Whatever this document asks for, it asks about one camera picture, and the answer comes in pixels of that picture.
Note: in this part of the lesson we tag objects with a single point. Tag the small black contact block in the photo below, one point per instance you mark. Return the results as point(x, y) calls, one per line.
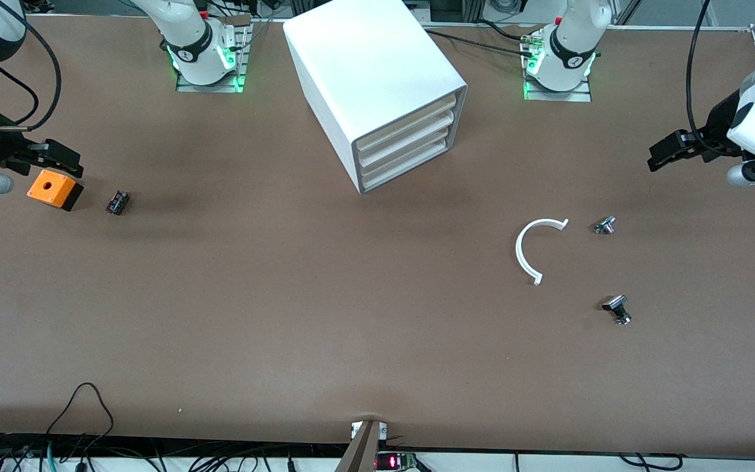
point(117, 202)

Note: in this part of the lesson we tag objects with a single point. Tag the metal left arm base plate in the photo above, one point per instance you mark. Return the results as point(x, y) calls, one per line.
point(558, 95)

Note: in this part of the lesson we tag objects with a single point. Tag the circuit board with red light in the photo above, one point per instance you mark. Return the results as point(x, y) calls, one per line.
point(394, 461)

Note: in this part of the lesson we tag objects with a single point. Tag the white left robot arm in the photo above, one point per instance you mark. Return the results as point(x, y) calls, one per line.
point(574, 39)

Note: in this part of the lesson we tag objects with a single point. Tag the orange box with black base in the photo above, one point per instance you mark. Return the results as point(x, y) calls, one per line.
point(50, 187)

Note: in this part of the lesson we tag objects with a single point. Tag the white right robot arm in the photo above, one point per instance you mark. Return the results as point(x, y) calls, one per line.
point(191, 33)

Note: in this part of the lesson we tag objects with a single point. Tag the black capped push button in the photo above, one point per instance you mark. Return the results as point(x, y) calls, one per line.
point(619, 308)

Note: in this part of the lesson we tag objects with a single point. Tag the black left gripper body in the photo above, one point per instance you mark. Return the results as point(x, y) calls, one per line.
point(718, 126)

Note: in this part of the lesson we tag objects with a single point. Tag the white curved plastic arc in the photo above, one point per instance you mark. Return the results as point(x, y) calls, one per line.
point(520, 252)

